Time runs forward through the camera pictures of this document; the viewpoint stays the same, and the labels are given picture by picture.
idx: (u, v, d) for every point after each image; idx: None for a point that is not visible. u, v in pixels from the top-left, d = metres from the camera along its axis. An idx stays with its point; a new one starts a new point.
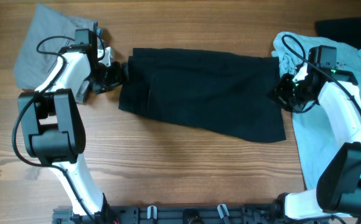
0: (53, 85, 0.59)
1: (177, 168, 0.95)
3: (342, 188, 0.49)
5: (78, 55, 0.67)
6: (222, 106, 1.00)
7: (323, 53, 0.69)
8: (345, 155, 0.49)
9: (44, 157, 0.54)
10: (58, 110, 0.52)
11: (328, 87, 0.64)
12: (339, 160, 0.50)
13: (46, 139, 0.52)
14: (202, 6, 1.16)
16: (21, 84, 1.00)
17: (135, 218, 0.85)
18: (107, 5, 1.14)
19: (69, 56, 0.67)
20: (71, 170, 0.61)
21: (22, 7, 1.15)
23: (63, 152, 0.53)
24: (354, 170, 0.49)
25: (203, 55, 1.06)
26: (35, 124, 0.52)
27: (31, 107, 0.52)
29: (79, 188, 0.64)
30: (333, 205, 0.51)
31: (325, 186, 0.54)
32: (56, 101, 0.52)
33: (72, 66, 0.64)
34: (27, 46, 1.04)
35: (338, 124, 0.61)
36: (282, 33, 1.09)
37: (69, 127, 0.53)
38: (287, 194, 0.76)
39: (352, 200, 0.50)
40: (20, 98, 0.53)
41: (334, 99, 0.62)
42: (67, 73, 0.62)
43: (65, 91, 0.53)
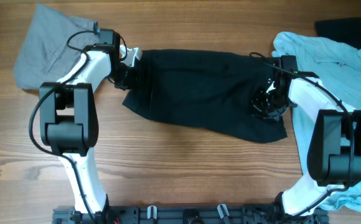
0: (75, 79, 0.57)
1: (177, 168, 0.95)
3: (328, 151, 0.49)
5: (101, 55, 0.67)
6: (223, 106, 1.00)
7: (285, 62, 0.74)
8: (322, 119, 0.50)
9: (56, 145, 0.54)
10: (76, 102, 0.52)
11: (295, 84, 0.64)
12: (318, 127, 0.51)
13: (61, 129, 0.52)
14: (202, 6, 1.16)
16: (21, 84, 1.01)
17: (135, 218, 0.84)
18: (107, 6, 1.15)
19: (93, 55, 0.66)
20: (80, 163, 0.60)
21: (22, 7, 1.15)
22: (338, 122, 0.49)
23: (75, 143, 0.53)
24: (335, 130, 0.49)
25: (205, 55, 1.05)
26: (53, 113, 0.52)
27: (51, 98, 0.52)
29: (85, 183, 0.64)
30: (324, 172, 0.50)
31: (312, 158, 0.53)
32: (76, 94, 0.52)
33: (94, 65, 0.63)
34: (27, 45, 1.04)
35: (312, 110, 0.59)
36: (282, 33, 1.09)
37: (84, 120, 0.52)
38: (285, 192, 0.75)
39: (340, 162, 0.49)
40: (42, 86, 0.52)
41: (303, 91, 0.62)
42: (89, 70, 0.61)
43: (86, 85, 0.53)
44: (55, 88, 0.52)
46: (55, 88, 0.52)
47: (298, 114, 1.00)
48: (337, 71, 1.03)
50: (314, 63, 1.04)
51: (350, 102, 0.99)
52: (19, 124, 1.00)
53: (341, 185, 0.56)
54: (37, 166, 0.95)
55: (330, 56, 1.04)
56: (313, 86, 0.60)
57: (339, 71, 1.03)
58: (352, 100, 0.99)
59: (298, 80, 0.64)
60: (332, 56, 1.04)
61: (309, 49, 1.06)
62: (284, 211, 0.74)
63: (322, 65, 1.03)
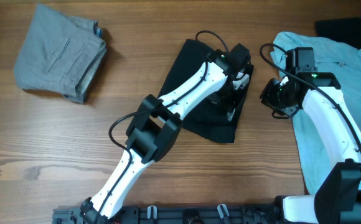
0: (176, 104, 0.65)
1: (177, 168, 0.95)
3: (342, 208, 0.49)
5: (221, 76, 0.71)
6: (209, 106, 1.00)
7: (300, 56, 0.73)
8: (339, 173, 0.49)
9: (132, 141, 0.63)
10: (162, 132, 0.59)
11: (312, 95, 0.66)
12: (335, 180, 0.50)
13: (142, 136, 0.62)
14: (203, 5, 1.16)
16: (21, 83, 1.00)
17: (135, 218, 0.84)
18: (107, 5, 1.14)
19: (212, 74, 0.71)
20: (135, 167, 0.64)
21: (22, 7, 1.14)
22: (356, 179, 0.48)
23: (146, 152, 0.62)
24: (351, 189, 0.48)
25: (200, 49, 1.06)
26: (141, 124, 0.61)
27: (146, 116, 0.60)
29: (121, 185, 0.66)
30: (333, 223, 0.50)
31: (323, 206, 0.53)
32: (165, 126, 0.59)
33: (203, 88, 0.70)
34: (27, 45, 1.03)
35: (327, 135, 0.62)
36: (282, 33, 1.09)
37: (160, 147, 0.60)
38: (285, 197, 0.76)
39: (350, 215, 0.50)
40: (147, 99, 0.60)
41: (317, 105, 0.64)
42: (192, 96, 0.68)
43: (178, 122, 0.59)
44: (155, 109, 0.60)
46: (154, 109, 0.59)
47: (298, 114, 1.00)
48: (337, 71, 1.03)
50: None
51: (350, 102, 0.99)
52: (19, 124, 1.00)
53: None
54: (37, 166, 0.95)
55: (330, 56, 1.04)
56: (335, 109, 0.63)
57: (338, 71, 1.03)
58: (352, 99, 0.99)
59: (315, 92, 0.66)
60: (332, 56, 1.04)
61: None
62: (284, 216, 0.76)
63: (322, 65, 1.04)
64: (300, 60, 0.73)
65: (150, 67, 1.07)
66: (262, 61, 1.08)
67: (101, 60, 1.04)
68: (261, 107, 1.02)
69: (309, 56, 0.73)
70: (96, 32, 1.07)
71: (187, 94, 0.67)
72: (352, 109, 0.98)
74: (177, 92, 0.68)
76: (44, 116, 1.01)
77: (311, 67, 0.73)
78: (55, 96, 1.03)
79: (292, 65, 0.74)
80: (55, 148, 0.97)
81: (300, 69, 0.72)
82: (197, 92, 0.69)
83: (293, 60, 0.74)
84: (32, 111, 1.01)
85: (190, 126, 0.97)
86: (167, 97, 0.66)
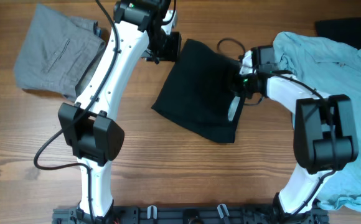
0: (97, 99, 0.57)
1: (177, 168, 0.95)
3: (311, 137, 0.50)
5: (137, 36, 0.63)
6: (206, 107, 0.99)
7: (262, 55, 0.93)
8: (299, 109, 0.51)
9: (79, 150, 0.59)
10: (96, 137, 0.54)
11: (272, 82, 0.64)
12: (298, 117, 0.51)
13: (82, 145, 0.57)
14: (203, 6, 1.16)
16: (21, 83, 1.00)
17: (135, 218, 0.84)
18: (107, 5, 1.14)
19: (126, 40, 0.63)
20: (96, 170, 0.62)
21: (22, 7, 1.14)
22: (314, 111, 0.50)
23: (96, 156, 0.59)
24: (313, 115, 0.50)
25: (201, 45, 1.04)
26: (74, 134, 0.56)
27: (71, 127, 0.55)
29: (94, 187, 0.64)
30: (311, 160, 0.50)
31: (299, 147, 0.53)
32: (96, 129, 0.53)
33: (125, 56, 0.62)
34: (27, 45, 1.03)
35: (288, 101, 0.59)
36: (282, 33, 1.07)
37: (104, 149, 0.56)
38: (282, 191, 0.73)
39: (325, 149, 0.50)
40: (63, 112, 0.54)
41: (277, 86, 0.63)
42: (114, 76, 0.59)
43: (108, 122, 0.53)
44: (75, 119, 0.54)
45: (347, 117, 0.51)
46: (76, 118, 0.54)
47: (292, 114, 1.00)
48: (337, 71, 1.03)
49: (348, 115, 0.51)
50: (314, 63, 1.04)
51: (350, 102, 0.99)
52: (19, 124, 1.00)
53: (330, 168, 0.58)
54: (37, 166, 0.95)
55: (330, 56, 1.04)
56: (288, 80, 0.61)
57: (338, 71, 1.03)
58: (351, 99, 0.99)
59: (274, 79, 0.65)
60: (332, 56, 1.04)
61: (309, 49, 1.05)
62: (284, 211, 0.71)
63: (322, 65, 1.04)
64: None
65: (150, 67, 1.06)
66: None
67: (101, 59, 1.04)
68: (261, 107, 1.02)
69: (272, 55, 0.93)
70: (96, 32, 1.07)
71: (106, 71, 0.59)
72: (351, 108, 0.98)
74: (93, 85, 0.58)
76: (44, 116, 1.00)
77: (271, 63, 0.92)
78: (55, 96, 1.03)
79: (257, 61, 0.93)
80: (54, 148, 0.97)
81: (263, 65, 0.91)
82: (117, 66, 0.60)
83: None
84: (32, 111, 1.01)
85: (190, 125, 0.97)
86: (83, 97, 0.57)
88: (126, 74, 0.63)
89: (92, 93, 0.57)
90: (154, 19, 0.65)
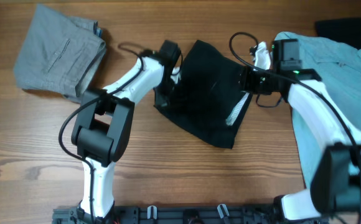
0: (121, 91, 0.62)
1: (177, 168, 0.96)
3: (335, 193, 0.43)
5: (157, 66, 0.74)
6: (205, 109, 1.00)
7: (285, 50, 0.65)
8: (328, 156, 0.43)
9: (83, 147, 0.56)
10: (113, 122, 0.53)
11: (295, 90, 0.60)
12: (325, 163, 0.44)
13: (91, 136, 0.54)
14: (203, 6, 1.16)
16: (20, 83, 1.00)
17: (135, 218, 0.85)
18: (107, 5, 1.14)
19: (149, 67, 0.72)
20: (98, 171, 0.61)
21: (21, 7, 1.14)
22: (345, 160, 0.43)
23: (100, 155, 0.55)
24: (343, 168, 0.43)
25: (208, 50, 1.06)
26: (90, 119, 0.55)
27: (93, 105, 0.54)
29: (96, 188, 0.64)
30: (329, 209, 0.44)
31: (318, 194, 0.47)
32: (118, 109, 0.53)
33: (147, 75, 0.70)
34: (27, 45, 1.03)
35: (314, 123, 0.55)
36: (282, 33, 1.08)
37: (117, 137, 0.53)
38: (284, 196, 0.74)
39: (347, 199, 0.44)
40: (89, 91, 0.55)
41: (304, 99, 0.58)
42: (137, 82, 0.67)
43: (130, 104, 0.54)
44: (101, 98, 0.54)
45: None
46: (101, 96, 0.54)
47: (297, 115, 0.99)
48: (337, 71, 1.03)
49: None
50: (314, 63, 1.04)
51: (350, 102, 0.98)
52: (19, 124, 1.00)
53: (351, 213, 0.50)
54: (37, 166, 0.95)
55: (331, 56, 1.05)
56: (317, 98, 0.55)
57: (338, 71, 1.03)
58: (352, 99, 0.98)
59: (299, 86, 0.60)
60: (332, 56, 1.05)
61: (309, 49, 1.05)
62: (284, 216, 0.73)
63: (322, 65, 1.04)
64: (285, 53, 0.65)
65: None
66: None
67: (101, 59, 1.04)
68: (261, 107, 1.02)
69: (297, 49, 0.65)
70: (96, 32, 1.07)
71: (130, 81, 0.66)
72: (353, 108, 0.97)
74: (119, 83, 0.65)
76: (44, 116, 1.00)
77: (296, 61, 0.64)
78: (55, 96, 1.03)
79: (277, 58, 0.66)
80: (55, 148, 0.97)
81: (286, 63, 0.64)
82: (140, 79, 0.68)
83: (277, 53, 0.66)
84: (32, 111, 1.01)
85: (187, 125, 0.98)
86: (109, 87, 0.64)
88: (142, 92, 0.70)
89: (117, 86, 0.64)
90: (168, 68, 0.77)
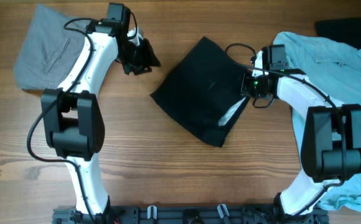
0: (77, 84, 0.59)
1: (177, 168, 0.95)
3: (320, 149, 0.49)
5: (107, 38, 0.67)
6: (202, 107, 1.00)
7: (274, 53, 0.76)
8: (310, 117, 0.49)
9: (61, 149, 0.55)
10: (80, 119, 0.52)
11: (282, 82, 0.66)
12: (309, 123, 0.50)
13: (65, 135, 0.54)
14: (203, 6, 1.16)
16: (21, 83, 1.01)
17: (135, 218, 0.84)
18: (107, 5, 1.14)
19: (98, 42, 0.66)
20: (83, 166, 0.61)
21: (21, 7, 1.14)
22: (327, 118, 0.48)
23: (81, 150, 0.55)
24: (324, 125, 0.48)
25: (210, 50, 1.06)
26: (56, 122, 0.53)
27: (53, 108, 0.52)
29: (86, 185, 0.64)
30: (318, 168, 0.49)
31: (306, 157, 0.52)
32: (79, 104, 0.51)
33: (100, 53, 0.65)
34: (27, 45, 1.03)
35: (298, 102, 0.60)
36: (282, 33, 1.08)
37: (89, 131, 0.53)
38: (283, 192, 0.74)
39: (334, 158, 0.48)
40: (44, 94, 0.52)
41: (289, 87, 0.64)
42: (93, 65, 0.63)
43: (90, 96, 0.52)
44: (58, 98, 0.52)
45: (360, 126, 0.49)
46: (58, 94, 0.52)
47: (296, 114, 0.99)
48: (337, 71, 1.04)
49: (360, 124, 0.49)
50: (314, 63, 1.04)
51: (350, 102, 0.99)
52: (19, 124, 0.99)
53: (337, 180, 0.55)
54: (37, 166, 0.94)
55: (330, 56, 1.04)
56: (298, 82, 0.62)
57: (338, 71, 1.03)
58: (352, 100, 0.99)
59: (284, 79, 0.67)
60: (332, 56, 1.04)
61: (309, 49, 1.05)
62: (284, 211, 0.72)
63: (322, 65, 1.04)
64: (274, 55, 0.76)
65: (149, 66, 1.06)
66: None
67: None
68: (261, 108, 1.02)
69: (282, 53, 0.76)
70: None
71: (83, 65, 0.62)
72: None
74: (71, 73, 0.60)
76: None
77: (283, 63, 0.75)
78: None
79: (266, 61, 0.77)
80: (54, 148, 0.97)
81: (274, 65, 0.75)
82: (93, 61, 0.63)
83: (267, 55, 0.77)
84: (32, 111, 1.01)
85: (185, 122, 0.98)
86: (64, 83, 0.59)
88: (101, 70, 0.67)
89: (72, 80, 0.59)
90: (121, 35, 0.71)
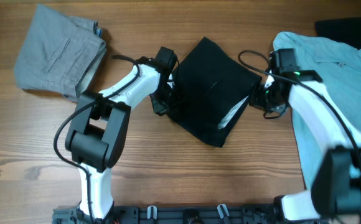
0: (117, 95, 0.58)
1: (177, 168, 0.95)
3: (337, 195, 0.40)
5: (154, 73, 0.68)
6: (198, 108, 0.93)
7: (283, 56, 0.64)
8: (330, 159, 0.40)
9: (77, 154, 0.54)
10: (108, 126, 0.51)
11: (297, 92, 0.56)
12: (326, 165, 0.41)
13: (86, 140, 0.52)
14: (203, 5, 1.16)
16: (21, 84, 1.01)
17: (135, 218, 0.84)
18: (107, 5, 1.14)
19: (145, 73, 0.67)
20: (94, 177, 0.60)
21: (21, 7, 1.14)
22: (348, 162, 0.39)
23: (94, 162, 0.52)
24: (344, 173, 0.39)
25: (211, 48, 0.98)
26: (84, 124, 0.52)
27: (88, 109, 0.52)
29: (94, 191, 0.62)
30: (330, 211, 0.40)
31: (319, 197, 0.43)
32: (113, 112, 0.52)
33: (143, 82, 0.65)
34: (27, 45, 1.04)
35: (312, 123, 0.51)
36: (282, 33, 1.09)
37: (112, 141, 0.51)
38: (285, 196, 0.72)
39: (350, 201, 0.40)
40: (84, 95, 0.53)
41: (307, 103, 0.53)
42: (135, 89, 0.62)
43: (126, 108, 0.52)
44: (96, 102, 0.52)
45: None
46: (96, 99, 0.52)
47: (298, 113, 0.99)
48: (337, 70, 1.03)
49: None
50: (314, 63, 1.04)
51: (350, 102, 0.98)
52: (19, 124, 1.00)
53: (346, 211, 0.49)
54: (37, 166, 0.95)
55: (330, 56, 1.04)
56: (318, 99, 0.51)
57: (339, 71, 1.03)
58: (352, 99, 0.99)
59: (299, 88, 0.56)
60: (332, 56, 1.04)
61: (309, 49, 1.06)
62: (284, 216, 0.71)
63: (322, 65, 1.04)
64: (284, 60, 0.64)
65: None
66: (261, 62, 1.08)
67: (101, 59, 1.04)
68: None
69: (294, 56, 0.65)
70: (96, 32, 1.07)
71: (125, 86, 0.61)
72: (353, 108, 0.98)
74: (114, 87, 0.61)
76: (44, 116, 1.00)
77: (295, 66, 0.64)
78: (55, 96, 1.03)
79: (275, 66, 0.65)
80: None
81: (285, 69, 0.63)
82: (137, 85, 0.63)
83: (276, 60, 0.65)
84: (32, 111, 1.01)
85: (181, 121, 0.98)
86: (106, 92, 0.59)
88: (137, 99, 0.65)
89: (113, 91, 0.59)
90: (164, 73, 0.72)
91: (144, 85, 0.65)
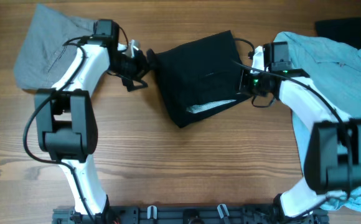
0: (70, 84, 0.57)
1: (177, 168, 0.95)
3: (327, 163, 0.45)
5: (99, 49, 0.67)
6: (186, 91, 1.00)
7: (276, 50, 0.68)
8: (317, 132, 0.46)
9: (55, 152, 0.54)
10: (73, 117, 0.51)
11: (285, 86, 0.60)
12: (314, 139, 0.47)
13: (58, 135, 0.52)
14: (203, 6, 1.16)
16: (21, 83, 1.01)
17: (135, 218, 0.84)
18: (107, 5, 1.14)
19: (89, 51, 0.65)
20: (79, 168, 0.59)
21: (21, 7, 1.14)
22: (333, 134, 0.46)
23: (74, 152, 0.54)
24: (332, 143, 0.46)
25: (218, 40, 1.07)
26: (49, 121, 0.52)
27: (47, 106, 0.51)
29: (84, 187, 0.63)
30: (323, 183, 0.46)
31: (310, 172, 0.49)
32: (72, 101, 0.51)
33: (92, 60, 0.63)
34: (26, 45, 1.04)
35: (302, 112, 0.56)
36: (282, 33, 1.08)
37: (83, 129, 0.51)
38: (283, 193, 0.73)
39: (340, 173, 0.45)
40: (38, 93, 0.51)
41: (294, 93, 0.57)
42: (86, 70, 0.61)
43: (84, 93, 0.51)
44: (51, 96, 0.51)
45: None
46: (52, 94, 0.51)
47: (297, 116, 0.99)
48: (337, 71, 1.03)
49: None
50: (314, 63, 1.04)
51: (350, 102, 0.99)
52: (19, 124, 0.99)
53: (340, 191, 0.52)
54: (37, 166, 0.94)
55: (330, 56, 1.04)
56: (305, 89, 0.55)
57: (338, 71, 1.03)
58: (352, 100, 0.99)
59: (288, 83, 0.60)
60: (332, 56, 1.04)
61: (309, 49, 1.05)
62: (284, 213, 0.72)
63: (322, 65, 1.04)
64: (276, 54, 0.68)
65: None
66: None
67: None
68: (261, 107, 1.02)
69: (286, 50, 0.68)
70: None
71: (73, 71, 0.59)
72: (353, 108, 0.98)
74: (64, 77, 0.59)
76: None
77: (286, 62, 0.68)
78: None
79: (268, 60, 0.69)
80: None
81: (276, 65, 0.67)
82: (84, 66, 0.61)
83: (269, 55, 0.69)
84: (32, 110, 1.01)
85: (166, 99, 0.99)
86: (58, 83, 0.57)
88: (93, 78, 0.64)
89: (65, 81, 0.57)
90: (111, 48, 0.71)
91: (94, 63, 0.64)
